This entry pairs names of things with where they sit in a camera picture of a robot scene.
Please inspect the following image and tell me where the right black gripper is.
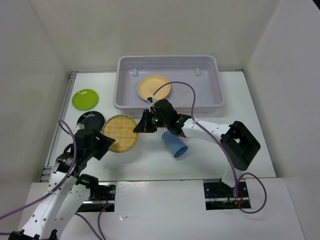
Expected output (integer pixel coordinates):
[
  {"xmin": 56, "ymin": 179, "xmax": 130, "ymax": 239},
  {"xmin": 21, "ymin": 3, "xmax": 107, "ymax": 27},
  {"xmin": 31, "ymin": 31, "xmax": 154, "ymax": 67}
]
[{"xmin": 134, "ymin": 109, "xmax": 169, "ymax": 133}]

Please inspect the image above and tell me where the woven bamboo plate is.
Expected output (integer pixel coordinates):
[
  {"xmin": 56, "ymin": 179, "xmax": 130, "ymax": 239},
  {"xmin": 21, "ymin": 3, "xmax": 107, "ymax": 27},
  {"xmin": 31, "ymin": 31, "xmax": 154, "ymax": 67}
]
[{"xmin": 101, "ymin": 114, "xmax": 139, "ymax": 153}]

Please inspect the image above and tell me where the purple plastic plate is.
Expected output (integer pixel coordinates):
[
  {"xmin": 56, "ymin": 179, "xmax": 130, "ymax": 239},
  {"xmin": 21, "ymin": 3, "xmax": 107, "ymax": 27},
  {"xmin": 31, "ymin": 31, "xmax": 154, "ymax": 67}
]
[{"xmin": 139, "ymin": 96, "xmax": 171, "ymax": 104}]

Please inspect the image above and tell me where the cream yellow plastic plate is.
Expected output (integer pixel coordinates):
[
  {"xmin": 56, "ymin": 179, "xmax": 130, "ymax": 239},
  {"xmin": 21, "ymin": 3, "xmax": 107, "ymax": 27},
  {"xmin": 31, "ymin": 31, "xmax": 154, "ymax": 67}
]
[{"xmin": 137, "ymin": 75, "xmax": 171, "ymax": 101}]

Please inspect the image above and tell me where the blue plastic cup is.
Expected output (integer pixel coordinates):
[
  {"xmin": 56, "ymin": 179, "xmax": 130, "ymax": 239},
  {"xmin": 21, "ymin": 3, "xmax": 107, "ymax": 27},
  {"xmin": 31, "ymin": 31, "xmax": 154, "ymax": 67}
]
[{"xmin": 161, "ymin": 131, "xmax": 188, "ymax": 159}]

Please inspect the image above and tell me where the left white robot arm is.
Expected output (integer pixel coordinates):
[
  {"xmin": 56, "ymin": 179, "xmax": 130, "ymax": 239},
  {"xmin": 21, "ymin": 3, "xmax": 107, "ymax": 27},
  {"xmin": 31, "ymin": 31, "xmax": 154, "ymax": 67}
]
[{"xmin": 8, "ymin": 129, "xmax": 115, "ymax": 240}]

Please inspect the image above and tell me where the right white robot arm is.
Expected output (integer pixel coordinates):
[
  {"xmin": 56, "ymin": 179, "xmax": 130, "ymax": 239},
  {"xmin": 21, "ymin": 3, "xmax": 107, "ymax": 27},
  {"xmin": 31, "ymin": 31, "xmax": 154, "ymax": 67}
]
[{"xmin": 133, "ymin": 99, "xmax": 261, "ymax": 197}]

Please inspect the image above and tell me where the lavender plastic bin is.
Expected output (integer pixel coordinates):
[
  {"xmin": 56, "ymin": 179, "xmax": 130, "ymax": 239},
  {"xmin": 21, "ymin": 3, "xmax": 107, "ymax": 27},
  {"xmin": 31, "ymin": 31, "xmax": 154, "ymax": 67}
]
[{"xmin": 113, "ymin": 55, "xmax": 225, "ymax": 114}]

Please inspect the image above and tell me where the black glossy plate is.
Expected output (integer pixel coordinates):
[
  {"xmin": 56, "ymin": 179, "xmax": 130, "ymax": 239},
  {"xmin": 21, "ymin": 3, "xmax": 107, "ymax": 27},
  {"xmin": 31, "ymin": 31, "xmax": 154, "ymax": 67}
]
[{"xmin": 77, "ymin": 111, "xmax": 105, "ymax": 132}]

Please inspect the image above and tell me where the lime green plate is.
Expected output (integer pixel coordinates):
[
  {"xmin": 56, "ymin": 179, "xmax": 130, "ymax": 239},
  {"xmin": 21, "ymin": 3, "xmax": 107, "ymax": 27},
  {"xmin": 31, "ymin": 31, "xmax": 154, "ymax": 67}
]
[{"xmin": 71, "ymin": 89, "xmax": 99, "ymax": 111}]

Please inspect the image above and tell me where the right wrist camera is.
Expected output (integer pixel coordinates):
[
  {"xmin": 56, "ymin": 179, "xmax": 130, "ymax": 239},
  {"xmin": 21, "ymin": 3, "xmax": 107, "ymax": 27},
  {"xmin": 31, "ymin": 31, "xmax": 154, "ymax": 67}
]
[{"xmin": 147, "ymin": 95, "xmax": 157, "ymax": 112}]

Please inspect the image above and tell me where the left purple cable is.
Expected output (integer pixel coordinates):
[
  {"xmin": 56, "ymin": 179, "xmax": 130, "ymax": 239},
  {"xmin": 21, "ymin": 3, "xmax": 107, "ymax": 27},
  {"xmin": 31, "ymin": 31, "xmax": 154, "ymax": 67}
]
[{"xmin": 0, "ymin": 119, "xmax": 113, "ymax": 240}]

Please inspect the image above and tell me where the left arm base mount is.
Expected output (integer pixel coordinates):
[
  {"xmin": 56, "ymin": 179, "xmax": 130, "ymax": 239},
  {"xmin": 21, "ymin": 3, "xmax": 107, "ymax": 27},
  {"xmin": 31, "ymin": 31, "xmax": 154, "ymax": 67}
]
[{"xmin": 77, "ymin": 181, "xmax": 116, "ymax": 213}]

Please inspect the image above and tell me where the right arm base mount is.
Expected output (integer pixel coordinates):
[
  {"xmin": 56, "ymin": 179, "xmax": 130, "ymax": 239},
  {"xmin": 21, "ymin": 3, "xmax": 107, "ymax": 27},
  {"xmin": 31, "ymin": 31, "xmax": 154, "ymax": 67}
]
[{"xmin": 203, "ymin": 179, "xmax": 251, "ymax": 211}]

